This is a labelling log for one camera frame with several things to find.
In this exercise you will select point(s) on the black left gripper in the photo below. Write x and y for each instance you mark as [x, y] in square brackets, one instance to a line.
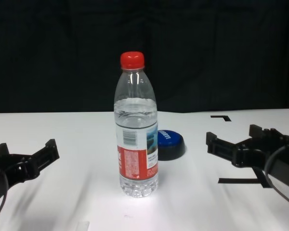
[12, 170]

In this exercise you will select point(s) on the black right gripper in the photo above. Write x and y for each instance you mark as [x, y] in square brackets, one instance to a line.
[253, 154]

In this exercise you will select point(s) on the blue push button black base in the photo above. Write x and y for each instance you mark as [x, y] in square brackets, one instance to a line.
[171, 142]

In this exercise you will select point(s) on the clear water bottle red cap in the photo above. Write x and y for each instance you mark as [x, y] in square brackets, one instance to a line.
[135, 108]

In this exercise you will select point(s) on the black L-shaped tape mark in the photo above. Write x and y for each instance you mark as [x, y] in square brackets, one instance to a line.
[225, 117]

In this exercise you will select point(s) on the black T-shaped tape mark long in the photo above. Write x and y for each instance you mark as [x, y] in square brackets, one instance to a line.
[238, 180]

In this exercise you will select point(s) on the black curtain backdrop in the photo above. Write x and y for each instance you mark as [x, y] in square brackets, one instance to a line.
[62, 48]

